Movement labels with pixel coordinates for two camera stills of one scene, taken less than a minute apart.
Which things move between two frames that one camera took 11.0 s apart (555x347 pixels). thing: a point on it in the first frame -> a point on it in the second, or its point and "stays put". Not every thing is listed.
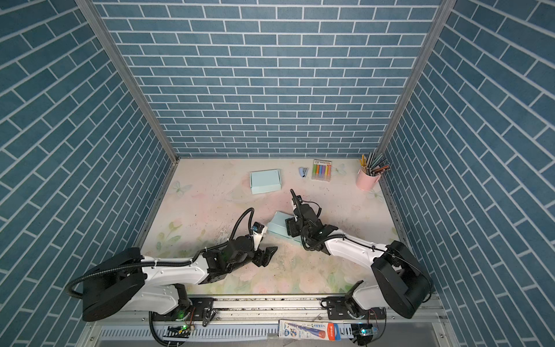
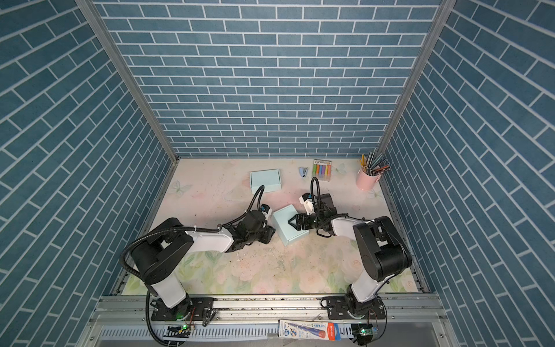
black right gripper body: (306, 234) -> (321, 220)
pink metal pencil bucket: (365, 182) stays put
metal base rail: (269, 309) stays put
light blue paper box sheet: (265, 181) stays put
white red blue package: (309, 330) stays put
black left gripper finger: (262, 258) -> (265, 235)
